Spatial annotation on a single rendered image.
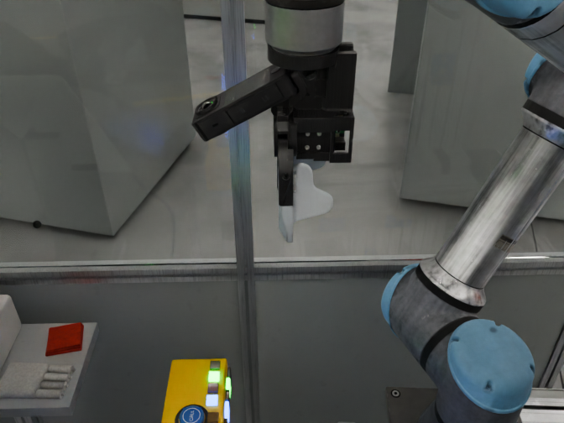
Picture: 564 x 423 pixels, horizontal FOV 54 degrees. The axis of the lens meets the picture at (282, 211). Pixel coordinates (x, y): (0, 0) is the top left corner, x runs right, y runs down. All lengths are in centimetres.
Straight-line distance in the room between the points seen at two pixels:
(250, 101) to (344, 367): 114
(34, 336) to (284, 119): 103
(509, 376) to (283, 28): 54
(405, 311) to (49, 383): 79
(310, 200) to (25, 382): 90
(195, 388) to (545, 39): 75
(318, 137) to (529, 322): 113
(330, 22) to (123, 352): 120
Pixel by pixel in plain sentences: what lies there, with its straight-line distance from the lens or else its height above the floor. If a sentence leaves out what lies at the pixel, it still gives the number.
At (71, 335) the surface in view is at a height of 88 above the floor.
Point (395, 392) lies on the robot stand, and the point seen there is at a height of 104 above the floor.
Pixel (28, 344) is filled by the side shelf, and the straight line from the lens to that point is 145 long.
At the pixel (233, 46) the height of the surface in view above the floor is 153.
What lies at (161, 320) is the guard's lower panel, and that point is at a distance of 146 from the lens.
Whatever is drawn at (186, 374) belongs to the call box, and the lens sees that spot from 101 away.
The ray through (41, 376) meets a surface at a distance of 135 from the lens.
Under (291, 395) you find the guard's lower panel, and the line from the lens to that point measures 168.
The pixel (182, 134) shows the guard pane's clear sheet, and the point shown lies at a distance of 114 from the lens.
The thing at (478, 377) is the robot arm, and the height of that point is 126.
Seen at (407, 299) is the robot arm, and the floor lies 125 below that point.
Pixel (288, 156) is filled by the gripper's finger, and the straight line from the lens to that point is 56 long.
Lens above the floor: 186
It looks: 35 degrees down
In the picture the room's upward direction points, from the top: straight up
